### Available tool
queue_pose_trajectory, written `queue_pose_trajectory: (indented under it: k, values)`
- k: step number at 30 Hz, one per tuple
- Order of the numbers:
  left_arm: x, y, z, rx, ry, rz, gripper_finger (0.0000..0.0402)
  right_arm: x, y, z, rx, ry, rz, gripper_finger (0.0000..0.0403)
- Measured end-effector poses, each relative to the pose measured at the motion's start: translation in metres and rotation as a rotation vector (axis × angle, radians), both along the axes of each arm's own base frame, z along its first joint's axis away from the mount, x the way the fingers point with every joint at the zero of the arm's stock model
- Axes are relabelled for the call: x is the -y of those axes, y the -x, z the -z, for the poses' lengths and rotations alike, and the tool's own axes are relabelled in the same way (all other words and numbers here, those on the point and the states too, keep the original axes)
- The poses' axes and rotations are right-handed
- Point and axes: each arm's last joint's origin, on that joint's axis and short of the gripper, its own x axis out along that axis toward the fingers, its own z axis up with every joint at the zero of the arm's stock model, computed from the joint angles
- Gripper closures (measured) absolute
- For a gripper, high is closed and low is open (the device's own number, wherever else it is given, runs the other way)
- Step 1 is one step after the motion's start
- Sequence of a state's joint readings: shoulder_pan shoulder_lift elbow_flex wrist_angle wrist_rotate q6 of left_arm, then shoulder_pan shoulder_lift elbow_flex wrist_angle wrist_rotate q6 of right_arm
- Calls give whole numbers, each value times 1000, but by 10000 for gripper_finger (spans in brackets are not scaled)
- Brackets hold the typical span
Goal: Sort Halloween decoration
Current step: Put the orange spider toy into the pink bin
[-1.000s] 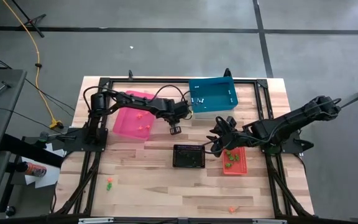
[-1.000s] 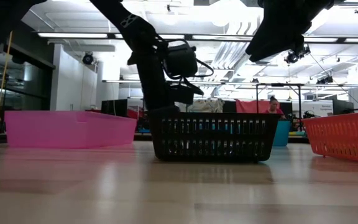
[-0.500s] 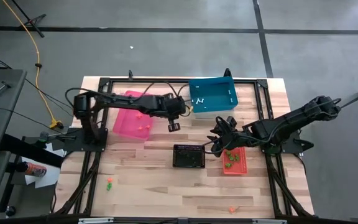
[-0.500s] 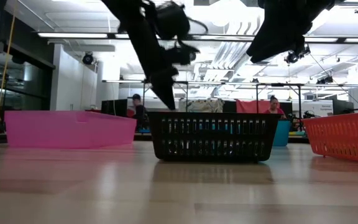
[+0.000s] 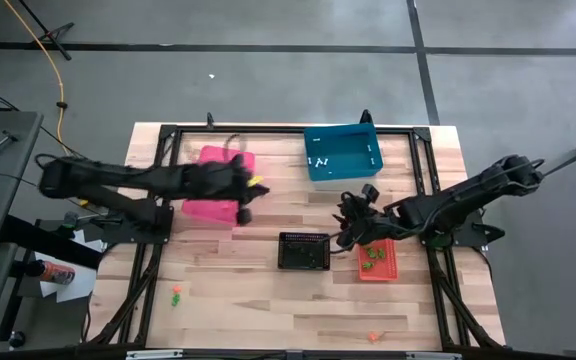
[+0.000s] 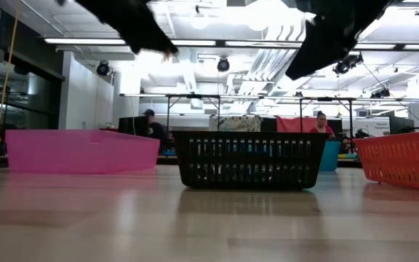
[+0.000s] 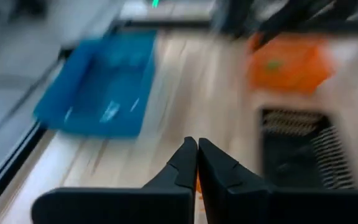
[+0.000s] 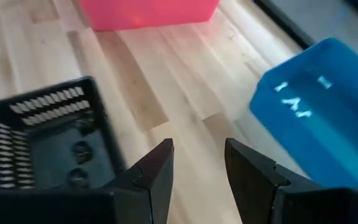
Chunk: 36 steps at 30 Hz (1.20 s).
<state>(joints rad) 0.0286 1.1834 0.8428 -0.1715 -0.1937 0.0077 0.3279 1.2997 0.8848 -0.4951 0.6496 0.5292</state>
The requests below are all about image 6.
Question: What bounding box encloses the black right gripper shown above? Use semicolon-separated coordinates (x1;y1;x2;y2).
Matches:
284;0;393;82

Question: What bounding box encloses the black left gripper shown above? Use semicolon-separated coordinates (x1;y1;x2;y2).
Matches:
56;0;180;55

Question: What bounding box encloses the pink plastic bin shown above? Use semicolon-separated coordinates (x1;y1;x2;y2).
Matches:
4;129;161;174

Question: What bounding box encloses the orange slotted plastic basket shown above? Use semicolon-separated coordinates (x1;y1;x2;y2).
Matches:
353;129;419;194

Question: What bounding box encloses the black slotted plastic basket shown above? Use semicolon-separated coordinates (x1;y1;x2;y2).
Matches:
171;130;330;191

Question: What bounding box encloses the black ceiling spotlight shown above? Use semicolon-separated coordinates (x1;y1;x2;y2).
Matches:
95;61;111;77
370;87;392;100
332;53;364;76
216;57;231;74

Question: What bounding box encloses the person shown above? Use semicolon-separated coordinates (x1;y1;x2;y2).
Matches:
308;111;337;140
142;108;169;141

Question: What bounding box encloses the orange cloth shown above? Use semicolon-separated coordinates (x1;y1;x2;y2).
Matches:
276;116;318;134

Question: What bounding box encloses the black monitor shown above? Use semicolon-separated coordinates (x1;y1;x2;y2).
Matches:
118;116;151;138

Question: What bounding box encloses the white sign board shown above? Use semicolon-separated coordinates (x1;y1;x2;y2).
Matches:
354;116;391;138

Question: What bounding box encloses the blue plastic bin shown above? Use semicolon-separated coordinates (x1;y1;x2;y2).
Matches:
318;140;342;172

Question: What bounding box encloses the pale patterned cloth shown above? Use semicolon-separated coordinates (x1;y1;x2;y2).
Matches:
209;116;263;132

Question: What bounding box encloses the neighbouring black metal frame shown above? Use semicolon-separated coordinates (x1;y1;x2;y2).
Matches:
298;95;354;152
165;93;222;132

